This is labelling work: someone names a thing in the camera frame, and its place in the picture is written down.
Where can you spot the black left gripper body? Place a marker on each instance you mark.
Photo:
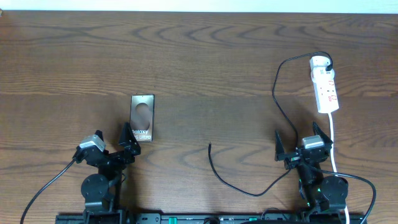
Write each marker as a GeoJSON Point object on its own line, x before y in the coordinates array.
{"type": "Point", "coordinates": [112, 157]}

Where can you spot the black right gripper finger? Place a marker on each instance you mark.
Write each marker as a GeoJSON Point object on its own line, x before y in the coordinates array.
{"type": "Point", "coordinates": [279, 149]}
{"type": "Point", "coordinates": [317, 131]}

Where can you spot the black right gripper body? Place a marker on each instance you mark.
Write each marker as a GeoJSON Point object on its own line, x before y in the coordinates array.
{"type": "Point", "coordinates": [292, 162]}

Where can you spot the bronze Galaxy smartphone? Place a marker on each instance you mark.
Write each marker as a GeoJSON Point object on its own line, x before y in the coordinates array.
{"type": "Point", "coordinates": [142, 117]}

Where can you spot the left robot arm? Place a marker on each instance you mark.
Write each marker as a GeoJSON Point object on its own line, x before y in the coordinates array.
{"type": "Point", "coordinates": [102, 190]}

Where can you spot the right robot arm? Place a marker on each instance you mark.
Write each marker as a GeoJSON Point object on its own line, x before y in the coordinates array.
{"type": "Point", "coordinates": [325, 195]}

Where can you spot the white USB charger plug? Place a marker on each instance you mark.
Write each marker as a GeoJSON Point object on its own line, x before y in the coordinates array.
{"type": "Point", "coordinates": [321, 61]}

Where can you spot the white power strip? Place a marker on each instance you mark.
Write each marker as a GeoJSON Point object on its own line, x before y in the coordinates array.
{"type": "Point", "coordinates": [325, 90]}

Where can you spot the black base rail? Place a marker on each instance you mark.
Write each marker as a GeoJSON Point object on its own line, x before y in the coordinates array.
{"type": "Point", "coordinates": [156, 218]}

